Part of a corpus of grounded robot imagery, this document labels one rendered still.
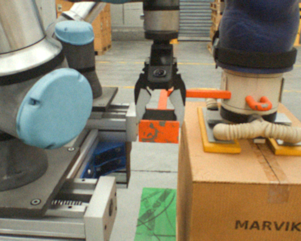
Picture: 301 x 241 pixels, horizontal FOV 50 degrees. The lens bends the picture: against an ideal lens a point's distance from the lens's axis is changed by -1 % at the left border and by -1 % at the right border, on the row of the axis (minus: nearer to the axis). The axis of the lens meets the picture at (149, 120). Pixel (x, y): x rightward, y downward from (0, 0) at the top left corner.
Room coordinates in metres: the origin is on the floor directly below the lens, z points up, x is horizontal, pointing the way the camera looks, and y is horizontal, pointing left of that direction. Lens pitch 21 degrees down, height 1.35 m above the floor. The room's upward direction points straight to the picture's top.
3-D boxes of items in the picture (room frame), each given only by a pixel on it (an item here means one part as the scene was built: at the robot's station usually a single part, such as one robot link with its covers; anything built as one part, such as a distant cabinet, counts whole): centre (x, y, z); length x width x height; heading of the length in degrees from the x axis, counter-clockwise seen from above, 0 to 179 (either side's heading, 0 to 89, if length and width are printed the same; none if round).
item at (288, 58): (0.95, -0.31, 1.19); 0.23 x 0.23 x 0.04
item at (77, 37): (1.04, 0.24, 1.20); 0.13 x 0.12 x 0.14; 30
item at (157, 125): (0.67, -0.02, 1.08); 0.09 x 0.08 x 0.05; 85
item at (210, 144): (0.95, -0.21, 0.97); 0.34 x 0.10 x 0.05; 175
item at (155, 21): (0.69, -0.02, 1.30); 0.08 x 0.08 x 0.05
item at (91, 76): (1.03, 0.23, 1.09); 0.15 x 0.15 x 0.10
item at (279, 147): (0.94, -0.40, 0.97); 0.34 x 0.10 x 0.05; 175
